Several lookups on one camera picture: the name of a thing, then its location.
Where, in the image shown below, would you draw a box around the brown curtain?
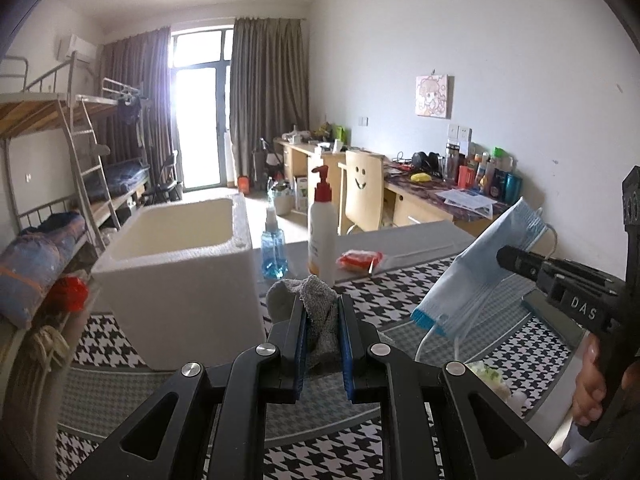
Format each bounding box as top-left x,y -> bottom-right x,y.
229,18 -> 309,178
96,27 -> 174,184

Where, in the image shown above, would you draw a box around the black folding chair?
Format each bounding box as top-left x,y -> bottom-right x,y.
148,150 -> 181,205

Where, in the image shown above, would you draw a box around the bottles cluster on desk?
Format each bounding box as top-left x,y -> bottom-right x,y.
439,142 -> 524,205

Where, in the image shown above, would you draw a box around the red plastic bag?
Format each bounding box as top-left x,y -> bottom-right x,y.
46,275 -> 89,312

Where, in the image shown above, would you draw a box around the long wooden desk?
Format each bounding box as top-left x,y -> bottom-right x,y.
276,139 -> 506,236

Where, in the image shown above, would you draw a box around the wall air conditioner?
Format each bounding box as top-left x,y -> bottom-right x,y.
56,35 -> 98,64

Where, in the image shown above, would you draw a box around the blue plaid quilt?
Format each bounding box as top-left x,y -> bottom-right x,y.
0,211 -> 86,330

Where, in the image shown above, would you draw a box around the blue liquid spray bottle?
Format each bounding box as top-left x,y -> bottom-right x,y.
260,206 -> 288,281

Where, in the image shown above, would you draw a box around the white pump lotion bottle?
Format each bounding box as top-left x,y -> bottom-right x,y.
308,165 -> 337,287

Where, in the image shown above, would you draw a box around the cartoon wall picture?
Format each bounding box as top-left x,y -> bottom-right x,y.
414,74 -> 449,118

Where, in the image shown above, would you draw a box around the houndstooth tablecloth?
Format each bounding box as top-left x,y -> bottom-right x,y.
54,219 -> 586,480

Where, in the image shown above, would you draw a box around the papers on desk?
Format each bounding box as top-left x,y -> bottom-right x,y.
436,188 -> 496,216

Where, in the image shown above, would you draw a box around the green tissue packet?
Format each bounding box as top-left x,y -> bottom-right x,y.
466,361 -> 526,413

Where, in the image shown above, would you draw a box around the blue face mask pack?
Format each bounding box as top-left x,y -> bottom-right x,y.
410,198 -> 554,361

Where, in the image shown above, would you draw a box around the white waste bin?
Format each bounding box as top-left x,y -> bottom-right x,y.
268,181 -> 295,217

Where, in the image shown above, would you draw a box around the metal bunk bed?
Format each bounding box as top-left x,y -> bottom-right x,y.
0,52 -> 156,261

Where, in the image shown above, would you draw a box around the yellow object on desk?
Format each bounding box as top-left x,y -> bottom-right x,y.
409,172 -> 432,183

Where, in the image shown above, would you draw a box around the left brown curtain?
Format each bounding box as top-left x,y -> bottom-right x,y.
96,27 -> 174,184

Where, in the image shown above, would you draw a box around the wooden smiley chair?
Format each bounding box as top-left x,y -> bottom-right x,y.
340,150 -> 385,234

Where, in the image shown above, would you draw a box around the right brown curtain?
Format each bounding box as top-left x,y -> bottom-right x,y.
229,18 -> 309,178

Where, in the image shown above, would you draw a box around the white styrofoam box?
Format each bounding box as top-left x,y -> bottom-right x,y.
92,194 -> 266,372

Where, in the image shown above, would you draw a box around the orange floor container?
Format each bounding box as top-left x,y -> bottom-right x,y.
238,176 -> 250,195

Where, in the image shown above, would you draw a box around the person's right hand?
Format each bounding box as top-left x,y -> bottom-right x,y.
570,331 -> 640,428

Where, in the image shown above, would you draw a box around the glass balcony door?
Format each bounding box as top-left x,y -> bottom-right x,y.
169,26 -> 235,192

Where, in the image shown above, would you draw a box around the grey sock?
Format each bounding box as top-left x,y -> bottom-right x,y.
266,275 -> 341,375

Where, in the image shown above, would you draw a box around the red snack packet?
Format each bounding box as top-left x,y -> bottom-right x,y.
336,249 -> 384,274

